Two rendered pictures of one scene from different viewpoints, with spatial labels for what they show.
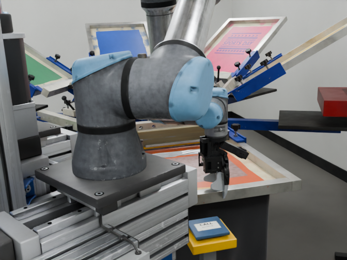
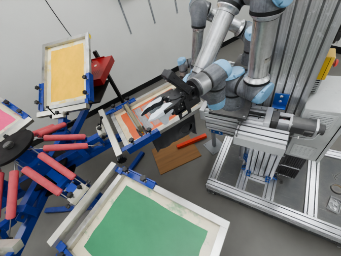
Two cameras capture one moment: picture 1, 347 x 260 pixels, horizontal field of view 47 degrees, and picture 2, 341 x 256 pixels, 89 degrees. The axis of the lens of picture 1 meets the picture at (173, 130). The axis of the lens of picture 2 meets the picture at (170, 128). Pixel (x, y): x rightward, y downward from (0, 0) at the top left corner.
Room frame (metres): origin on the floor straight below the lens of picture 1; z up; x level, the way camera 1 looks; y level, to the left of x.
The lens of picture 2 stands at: (1.55, 1.24, 2.02)
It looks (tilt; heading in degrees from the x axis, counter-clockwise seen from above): 46 degrees down; 269
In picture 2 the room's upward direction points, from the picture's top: 19 degrees counter-clockwise
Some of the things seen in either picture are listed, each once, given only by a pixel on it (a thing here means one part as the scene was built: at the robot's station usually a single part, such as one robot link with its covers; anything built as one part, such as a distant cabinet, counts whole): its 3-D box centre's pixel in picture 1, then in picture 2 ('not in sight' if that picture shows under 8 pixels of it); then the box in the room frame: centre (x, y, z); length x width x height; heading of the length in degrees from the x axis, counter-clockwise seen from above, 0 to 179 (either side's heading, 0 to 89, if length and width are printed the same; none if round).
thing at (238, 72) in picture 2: not in sight; (233, 80); (1.11, 0.49, 1.42); 0.13 x 0.12 x 0.14; 111
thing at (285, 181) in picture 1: (190, 159); (154, 109); (1.61, -0.07, 0.97); 0.79 x 0.58 x 0.04; 14
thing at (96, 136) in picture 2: not in sight; (98, 137); (2.15, 0.07, 1.02); 0.17 x 0.06 x 0.05; 14
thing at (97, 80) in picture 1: (107, 86); (252, 38); (0.77, 0.13, 1.42); 0.13 x 0.12 x 0.14; 74
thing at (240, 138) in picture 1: (229, 136); (123, 107); (1.91, -0.28, 0.97); 0.30 x 0.05 x 0.07; 14
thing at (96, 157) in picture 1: (108, 143); (251, 55); (0.77, 0.13, 1.31); 0.15 x 0.15 x 0.10
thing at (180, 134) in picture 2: not in sight; (173, 131); (1.51, 0.10, 0.77); 0.46 x 0.09 x 0.36; 14
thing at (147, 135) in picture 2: not in sight; (143, 140); (1.77, 0.26, 0.97); 0.30 x 0.05 x 0.07; 14
